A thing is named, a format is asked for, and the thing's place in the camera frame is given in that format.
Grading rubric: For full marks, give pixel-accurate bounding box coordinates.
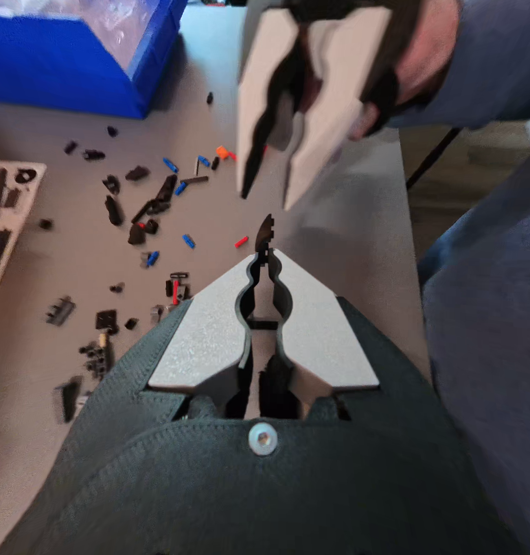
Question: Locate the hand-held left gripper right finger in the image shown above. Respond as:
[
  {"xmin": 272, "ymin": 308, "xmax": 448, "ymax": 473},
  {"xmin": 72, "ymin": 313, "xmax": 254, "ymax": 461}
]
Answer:
[{"xmin": 264, "ymin": 250, "xmax": 380, "ymax": 421}]

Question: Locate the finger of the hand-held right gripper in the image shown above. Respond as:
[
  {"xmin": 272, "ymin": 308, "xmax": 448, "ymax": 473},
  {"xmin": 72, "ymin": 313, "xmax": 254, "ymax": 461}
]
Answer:
[
  {"xmin": 236, "ymin": 6, "xmax": 306, "ymax": 201},
  {"xmin": 283, "ymin": 6, "xmax": 392, "ymax": 212}
]

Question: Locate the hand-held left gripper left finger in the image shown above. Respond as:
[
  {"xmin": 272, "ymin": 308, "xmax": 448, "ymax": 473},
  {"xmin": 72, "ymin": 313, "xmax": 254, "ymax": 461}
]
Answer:
[{"xmin": 148, "ymin": 252, "xmax": 264, "ymax": 421}]

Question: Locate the person's right forearm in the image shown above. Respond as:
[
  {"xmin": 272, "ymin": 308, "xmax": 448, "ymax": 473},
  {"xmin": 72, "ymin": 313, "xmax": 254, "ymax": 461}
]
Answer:
[{"xmin": 391, "ymin": 0, "xmax": 530, "ymax": 132}]

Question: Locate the dark grey angled lego beam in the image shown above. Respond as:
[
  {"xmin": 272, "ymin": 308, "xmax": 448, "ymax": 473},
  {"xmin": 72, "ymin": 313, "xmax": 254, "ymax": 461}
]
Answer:
[{"xmin": 78, "ymin": 339, "xmax": 115, "ymax": 381}]

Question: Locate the grey double lego connector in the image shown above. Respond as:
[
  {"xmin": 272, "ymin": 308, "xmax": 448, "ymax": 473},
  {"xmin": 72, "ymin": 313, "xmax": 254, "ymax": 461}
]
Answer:
[{"xmin": 45, "ymin": 294, "xmax": 77, "ymax": 328}]

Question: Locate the dark grey curved lego brick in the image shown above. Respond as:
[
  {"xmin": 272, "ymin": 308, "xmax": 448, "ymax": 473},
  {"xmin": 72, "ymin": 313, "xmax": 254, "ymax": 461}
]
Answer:
[{"xmin": 54, "ymin": 377, "xmax": 84, "ymax": 425}]

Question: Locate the pile of black lego pieces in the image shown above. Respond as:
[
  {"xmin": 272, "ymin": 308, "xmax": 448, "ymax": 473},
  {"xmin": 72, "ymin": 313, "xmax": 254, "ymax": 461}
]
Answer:
[{"xmin": 60, "ymin": 90, "xmax": 240, "ymax": 249}]

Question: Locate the lego sticker sheet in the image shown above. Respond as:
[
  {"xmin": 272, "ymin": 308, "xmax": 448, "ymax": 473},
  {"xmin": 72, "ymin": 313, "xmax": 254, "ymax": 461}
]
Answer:
[{"xmin": 0, "ymin": 160, "xmax": 48, "ymax": 288}]

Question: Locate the person's right hand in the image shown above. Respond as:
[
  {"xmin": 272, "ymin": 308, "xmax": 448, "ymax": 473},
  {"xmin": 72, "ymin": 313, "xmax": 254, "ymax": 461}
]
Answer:
[{"xmin": 350, "ymin": 0, "xmax": 464, "ymax": 140}]

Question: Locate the blue storage bin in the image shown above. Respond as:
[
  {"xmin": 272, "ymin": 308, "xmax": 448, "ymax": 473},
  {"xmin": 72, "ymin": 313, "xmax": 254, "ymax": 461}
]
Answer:
[{"xmin": 0, "ymin": 0, "xmax": 188, "ymax": 121}]

